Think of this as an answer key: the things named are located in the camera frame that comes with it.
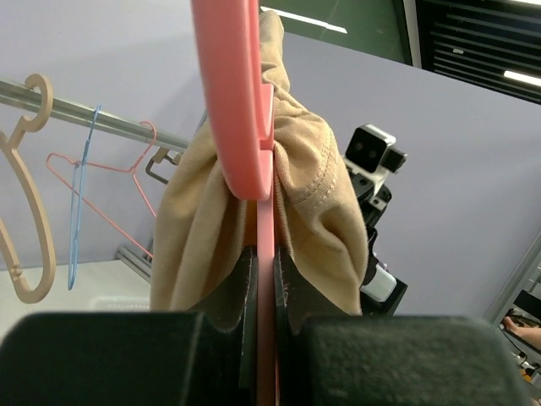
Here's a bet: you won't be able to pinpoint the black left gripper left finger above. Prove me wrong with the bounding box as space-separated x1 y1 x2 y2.
1 247 258 405

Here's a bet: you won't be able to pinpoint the thick pink plastic hanger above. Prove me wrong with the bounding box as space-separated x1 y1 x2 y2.
192 1 278 405

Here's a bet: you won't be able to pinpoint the silver clothes rail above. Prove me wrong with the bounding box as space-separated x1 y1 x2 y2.
1 80 189 151

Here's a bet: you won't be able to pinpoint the white plastic basket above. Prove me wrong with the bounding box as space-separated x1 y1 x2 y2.
89 296 150 312

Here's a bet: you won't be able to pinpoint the person hand in background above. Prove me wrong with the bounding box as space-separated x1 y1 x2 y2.
502 316 541 350

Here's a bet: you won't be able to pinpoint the aluminium frame right posts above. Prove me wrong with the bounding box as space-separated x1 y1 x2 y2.
115 244 151 283

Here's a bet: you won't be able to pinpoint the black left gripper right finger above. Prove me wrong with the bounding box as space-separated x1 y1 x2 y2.
274 249 532 406

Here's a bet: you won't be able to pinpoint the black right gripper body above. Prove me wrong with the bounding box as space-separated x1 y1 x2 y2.
347 167 407 315

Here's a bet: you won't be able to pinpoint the beige t shirt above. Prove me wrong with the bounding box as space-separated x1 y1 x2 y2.
150 11 369 315

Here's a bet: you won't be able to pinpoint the beige plastic hanger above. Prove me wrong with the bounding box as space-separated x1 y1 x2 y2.
1 74 57 304

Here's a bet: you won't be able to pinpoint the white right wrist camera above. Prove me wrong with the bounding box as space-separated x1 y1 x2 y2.
343 123 407 189

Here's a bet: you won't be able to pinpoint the light blue wire hanger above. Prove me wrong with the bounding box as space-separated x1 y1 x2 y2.
67 104 101 291

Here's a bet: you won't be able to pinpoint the thin pink wire hanger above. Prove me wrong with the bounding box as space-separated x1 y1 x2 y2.
46 121 156 257

